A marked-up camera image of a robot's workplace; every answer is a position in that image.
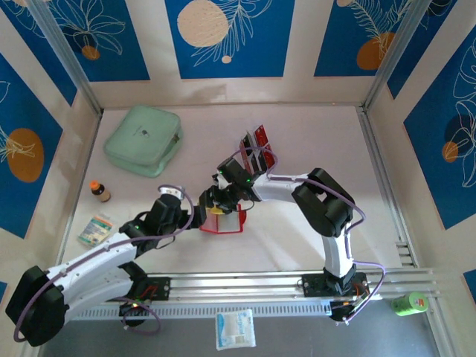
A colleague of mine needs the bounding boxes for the red card holder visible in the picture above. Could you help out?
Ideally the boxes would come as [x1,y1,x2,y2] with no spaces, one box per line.
[199,203,247,234]

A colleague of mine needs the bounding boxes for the small bottle orange cap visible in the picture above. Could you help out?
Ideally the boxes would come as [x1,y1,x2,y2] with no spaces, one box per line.
[90,180,112,204]

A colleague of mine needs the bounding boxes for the small green orange packet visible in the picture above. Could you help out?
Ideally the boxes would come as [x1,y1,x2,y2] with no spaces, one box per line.
[77,213,115,247]

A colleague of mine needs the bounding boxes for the mint green zip pouch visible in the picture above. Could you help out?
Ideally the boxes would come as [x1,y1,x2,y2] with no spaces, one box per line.
[103,104,183,178]

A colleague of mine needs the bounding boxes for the white blue tissue pack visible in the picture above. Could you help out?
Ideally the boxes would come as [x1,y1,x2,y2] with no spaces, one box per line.
[215,308,257,351]

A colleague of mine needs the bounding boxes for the green tape roll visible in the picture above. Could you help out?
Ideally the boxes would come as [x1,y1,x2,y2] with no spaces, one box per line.
[390,292,430,317]

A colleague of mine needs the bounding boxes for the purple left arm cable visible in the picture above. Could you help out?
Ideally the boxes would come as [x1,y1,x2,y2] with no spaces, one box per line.
[13,184,195,342]

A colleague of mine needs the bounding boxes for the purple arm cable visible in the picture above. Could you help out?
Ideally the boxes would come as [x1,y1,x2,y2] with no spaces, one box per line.
[13,184,195,342]
[228,146,387,324]

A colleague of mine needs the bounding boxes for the long aluminium base rail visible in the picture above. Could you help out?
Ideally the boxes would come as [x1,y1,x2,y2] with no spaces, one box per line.
[66,269,440,309]

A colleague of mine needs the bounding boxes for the grey slotted cable duct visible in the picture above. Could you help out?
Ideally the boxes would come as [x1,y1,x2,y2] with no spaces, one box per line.
[68,300,334,321]

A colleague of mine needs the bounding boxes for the aluminium side rail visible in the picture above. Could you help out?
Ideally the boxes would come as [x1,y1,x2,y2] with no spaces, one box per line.
[357,106,410,245]

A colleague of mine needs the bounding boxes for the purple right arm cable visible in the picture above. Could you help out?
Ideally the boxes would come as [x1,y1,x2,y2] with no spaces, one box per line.
[228,146,387,324]

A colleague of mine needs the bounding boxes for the aluminium corner post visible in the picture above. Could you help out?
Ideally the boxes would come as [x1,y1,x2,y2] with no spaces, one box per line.
[26,0,104,117]
[359,0,435,115]

